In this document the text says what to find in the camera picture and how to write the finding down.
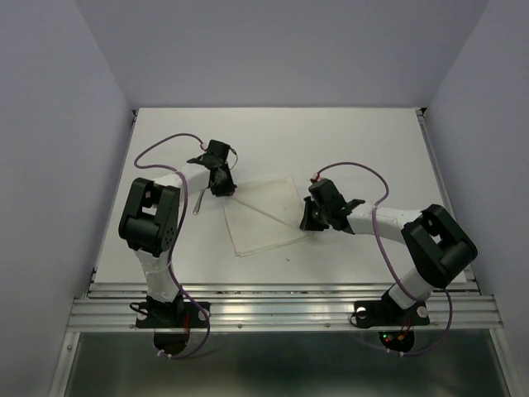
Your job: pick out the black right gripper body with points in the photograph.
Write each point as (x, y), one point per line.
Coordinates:
(326, 213)

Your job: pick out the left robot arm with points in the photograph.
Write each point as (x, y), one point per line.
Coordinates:
(152, 221)

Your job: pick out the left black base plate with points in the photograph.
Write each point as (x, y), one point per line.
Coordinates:
(152, 314)

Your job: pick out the silver table knife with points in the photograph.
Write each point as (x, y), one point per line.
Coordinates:
(198, 204)

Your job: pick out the white cloth napkin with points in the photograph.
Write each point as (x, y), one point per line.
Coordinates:
(263, 215)

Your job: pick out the aluminium front rail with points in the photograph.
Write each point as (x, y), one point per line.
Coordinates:
(262, 308)

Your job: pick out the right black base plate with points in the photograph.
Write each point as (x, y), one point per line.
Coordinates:
(379, 313)

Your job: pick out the aluminium right side rail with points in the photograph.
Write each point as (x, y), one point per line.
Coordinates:
(421, 118)

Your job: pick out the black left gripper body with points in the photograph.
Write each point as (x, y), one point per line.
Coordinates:
(226, 184)

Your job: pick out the aluminium rail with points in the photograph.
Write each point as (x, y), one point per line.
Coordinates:
(262, 308)
(421, 118)

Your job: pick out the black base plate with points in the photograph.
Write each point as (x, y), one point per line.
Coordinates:
(379, 313)
(152, 314)

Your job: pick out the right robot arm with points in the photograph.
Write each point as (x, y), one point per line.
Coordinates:
(440, 250)

